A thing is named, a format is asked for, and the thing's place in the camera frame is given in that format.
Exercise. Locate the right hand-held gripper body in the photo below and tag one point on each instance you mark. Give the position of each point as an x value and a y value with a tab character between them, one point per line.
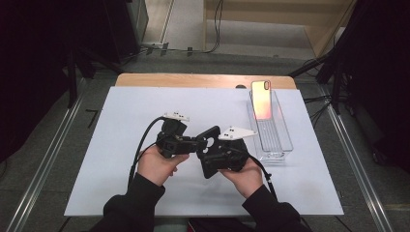
232	154

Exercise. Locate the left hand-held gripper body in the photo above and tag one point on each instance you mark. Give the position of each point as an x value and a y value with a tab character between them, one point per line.
172	141

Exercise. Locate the black phone case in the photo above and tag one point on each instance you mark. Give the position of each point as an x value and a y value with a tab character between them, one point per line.
209	169

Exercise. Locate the clear plastic container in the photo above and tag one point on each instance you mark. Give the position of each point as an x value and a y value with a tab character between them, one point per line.
274	138

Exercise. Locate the iridescent phone case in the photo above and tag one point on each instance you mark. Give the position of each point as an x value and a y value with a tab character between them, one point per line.
261	100

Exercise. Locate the person's right hand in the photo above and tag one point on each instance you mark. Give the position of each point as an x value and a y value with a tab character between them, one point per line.
245	179

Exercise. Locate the person's left hand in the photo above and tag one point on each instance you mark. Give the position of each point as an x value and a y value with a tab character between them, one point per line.
156	167

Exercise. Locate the wooden table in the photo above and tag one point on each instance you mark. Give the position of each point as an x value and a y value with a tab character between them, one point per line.
193	80

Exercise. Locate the black stand leg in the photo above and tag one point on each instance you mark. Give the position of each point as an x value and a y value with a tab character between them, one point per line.
336	90

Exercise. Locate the dark cabinet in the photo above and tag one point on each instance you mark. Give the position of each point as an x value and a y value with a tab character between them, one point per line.
140	19

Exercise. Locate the light wooden platform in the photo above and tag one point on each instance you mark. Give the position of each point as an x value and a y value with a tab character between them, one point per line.
257	9

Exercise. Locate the black curtain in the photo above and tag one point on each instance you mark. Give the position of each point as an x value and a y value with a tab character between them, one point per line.
32	64
380	80

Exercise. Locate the metal floor rail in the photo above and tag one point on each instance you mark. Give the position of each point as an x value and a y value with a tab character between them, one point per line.
361	170
42	167

